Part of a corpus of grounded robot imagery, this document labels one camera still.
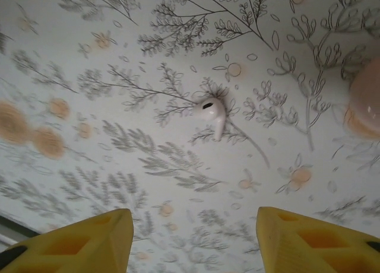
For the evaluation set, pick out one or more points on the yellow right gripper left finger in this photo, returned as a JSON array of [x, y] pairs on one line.
[[89, 246]]

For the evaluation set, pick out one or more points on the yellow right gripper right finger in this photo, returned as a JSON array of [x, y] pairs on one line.
[[291, 249]]

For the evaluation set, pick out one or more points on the pink earbud charging case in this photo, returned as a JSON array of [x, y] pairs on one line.
[[365, 107]]

